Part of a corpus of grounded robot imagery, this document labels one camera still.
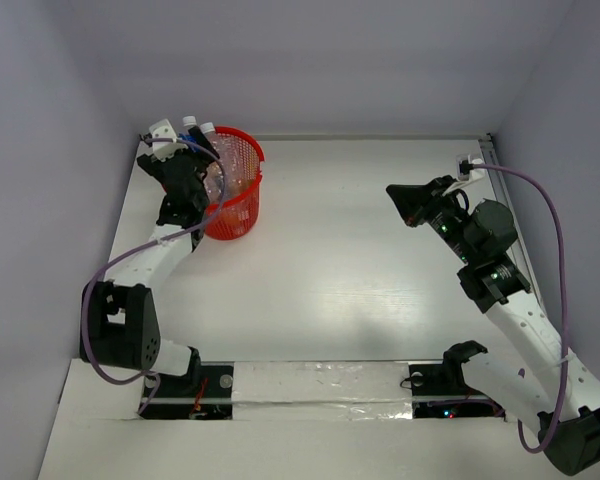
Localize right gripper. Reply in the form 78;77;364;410
385;174;478;264

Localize blue label bottle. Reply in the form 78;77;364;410
204;162;232;203
179;115;204;151

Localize clear unlabelled bottle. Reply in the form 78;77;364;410
200;122;242;199

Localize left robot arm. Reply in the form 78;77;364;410
80;119;216;395

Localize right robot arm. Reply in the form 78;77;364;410
386;176;600;476

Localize red plastic mesh basket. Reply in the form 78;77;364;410
206;126;265;241

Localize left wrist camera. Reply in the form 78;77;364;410
141;119;184;162

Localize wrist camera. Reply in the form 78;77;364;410
141;119;184;162
443;154;485;196

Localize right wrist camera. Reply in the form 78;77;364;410
443;154;485;196

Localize aluminium rail right edge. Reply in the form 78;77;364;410
479;133;544;301

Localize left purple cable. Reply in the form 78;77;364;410
79;137;227;416

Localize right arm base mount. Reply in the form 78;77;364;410
400;340;505;420

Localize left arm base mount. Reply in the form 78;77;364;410
140;363;234;421

